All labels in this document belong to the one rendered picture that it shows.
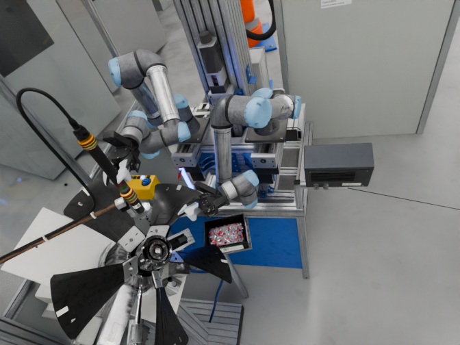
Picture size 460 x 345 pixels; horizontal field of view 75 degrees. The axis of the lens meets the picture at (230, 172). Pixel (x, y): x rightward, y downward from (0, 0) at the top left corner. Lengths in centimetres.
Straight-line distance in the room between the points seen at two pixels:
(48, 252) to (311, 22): 218
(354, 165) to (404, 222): 142
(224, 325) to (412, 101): 232
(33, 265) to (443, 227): 248
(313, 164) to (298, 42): 150
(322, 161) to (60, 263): 109
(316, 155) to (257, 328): 136
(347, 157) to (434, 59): 171
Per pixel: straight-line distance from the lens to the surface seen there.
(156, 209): 134
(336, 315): 224
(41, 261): 136
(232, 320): 221
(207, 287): 242
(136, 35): 548
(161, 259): 118
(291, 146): 277
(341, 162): 125
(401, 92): 295
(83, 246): 140
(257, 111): 114
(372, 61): 273
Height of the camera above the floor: 215
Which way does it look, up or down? 46 degrees down
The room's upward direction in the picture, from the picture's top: 19 degrees counter-clockwise
